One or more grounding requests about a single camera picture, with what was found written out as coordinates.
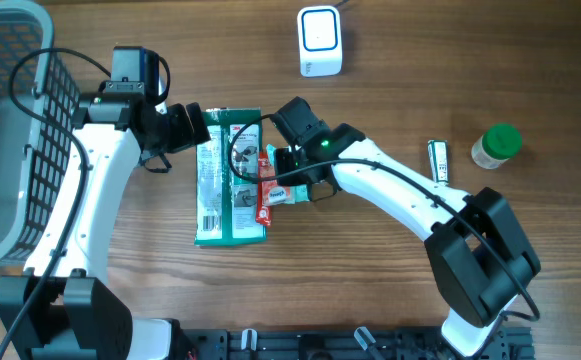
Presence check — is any light teal snack pouch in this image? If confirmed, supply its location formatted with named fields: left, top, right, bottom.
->
left=266, top=144, right=311, bottom=204

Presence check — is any red chocolate bar packet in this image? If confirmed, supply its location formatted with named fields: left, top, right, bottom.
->
left=255, top=152, right=273, bottom=227

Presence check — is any large green 3M package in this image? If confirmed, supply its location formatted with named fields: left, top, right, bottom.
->
left=194, top=108, right=267, bottom=247

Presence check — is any yogurt bottle red label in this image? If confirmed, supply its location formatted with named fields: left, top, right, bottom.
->
left=471, top=123, right=523, bottom=170

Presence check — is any red yogurt label sleeve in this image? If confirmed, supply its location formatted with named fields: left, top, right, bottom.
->
left=261, top=180, right=294, bottom=206

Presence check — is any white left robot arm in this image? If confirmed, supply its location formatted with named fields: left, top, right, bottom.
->
left=0, top=46, right=210, bottom=359

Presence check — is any white barcode scanner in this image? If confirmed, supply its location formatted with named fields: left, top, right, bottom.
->
left=296, top=5, right=343, bottom=77

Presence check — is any dark grey plastic basket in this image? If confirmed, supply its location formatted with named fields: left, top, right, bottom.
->
left=0, top=1, right=79, bottom=266

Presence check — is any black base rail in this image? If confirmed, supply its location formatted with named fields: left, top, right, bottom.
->
left=169, top=327, right=536, bottom=360

